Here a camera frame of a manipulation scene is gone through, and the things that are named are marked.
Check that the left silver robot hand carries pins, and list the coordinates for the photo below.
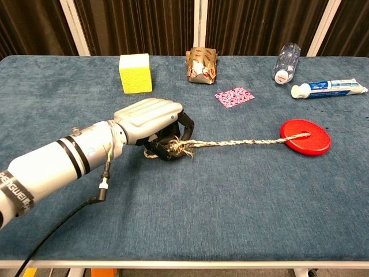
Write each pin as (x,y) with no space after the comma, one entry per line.
(145,115)

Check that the red disc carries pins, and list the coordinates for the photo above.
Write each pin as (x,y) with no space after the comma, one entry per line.
(306,137)

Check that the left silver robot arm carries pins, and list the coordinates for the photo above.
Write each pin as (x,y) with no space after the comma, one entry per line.
(54,161)

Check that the yellow and white block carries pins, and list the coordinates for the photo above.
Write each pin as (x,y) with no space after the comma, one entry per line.
(135,73)

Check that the crumpled gold snack bag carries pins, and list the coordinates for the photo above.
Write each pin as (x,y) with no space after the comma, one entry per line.
(201,66)

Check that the dark brown curtain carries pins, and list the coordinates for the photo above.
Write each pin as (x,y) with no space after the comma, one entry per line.
(138,26)

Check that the pink patterned flat packet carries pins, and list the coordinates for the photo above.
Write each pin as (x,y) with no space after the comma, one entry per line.
(234,97)

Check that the blue table cloth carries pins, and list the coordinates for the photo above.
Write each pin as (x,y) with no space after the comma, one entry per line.
(201,187)

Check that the clear plastic water bottle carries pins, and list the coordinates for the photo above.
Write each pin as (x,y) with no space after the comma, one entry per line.
(286,63)

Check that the orange object under table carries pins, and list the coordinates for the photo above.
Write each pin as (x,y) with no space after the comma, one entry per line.
(104,272)

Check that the white blue toothpaste tube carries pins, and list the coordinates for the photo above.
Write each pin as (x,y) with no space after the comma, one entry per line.
(328,88)

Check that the yellow object under table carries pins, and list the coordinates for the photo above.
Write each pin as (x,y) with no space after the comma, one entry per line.
(29,272)

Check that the white frame post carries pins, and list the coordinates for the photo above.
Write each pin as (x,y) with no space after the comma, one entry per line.
(323,27)
(75,27)
(200,23)

